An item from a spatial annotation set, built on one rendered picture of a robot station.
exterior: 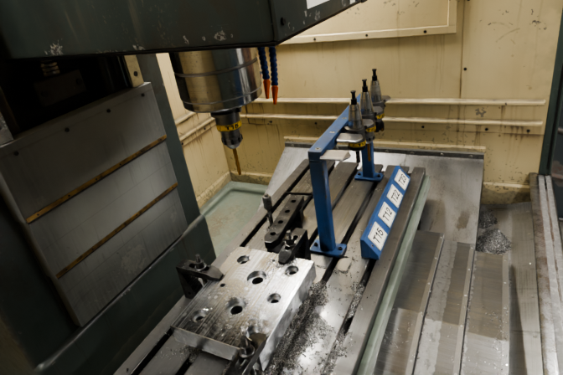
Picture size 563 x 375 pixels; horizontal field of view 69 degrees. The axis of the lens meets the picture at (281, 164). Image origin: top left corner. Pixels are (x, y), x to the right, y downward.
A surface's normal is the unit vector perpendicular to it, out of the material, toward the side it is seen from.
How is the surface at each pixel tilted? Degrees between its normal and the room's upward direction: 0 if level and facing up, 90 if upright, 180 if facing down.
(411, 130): 90
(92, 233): 90
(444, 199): 24
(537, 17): 90
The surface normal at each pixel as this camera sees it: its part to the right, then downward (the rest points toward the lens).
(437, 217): -0.31, -0.62
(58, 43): -0.43, 0.45
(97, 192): 0.88, 0.07
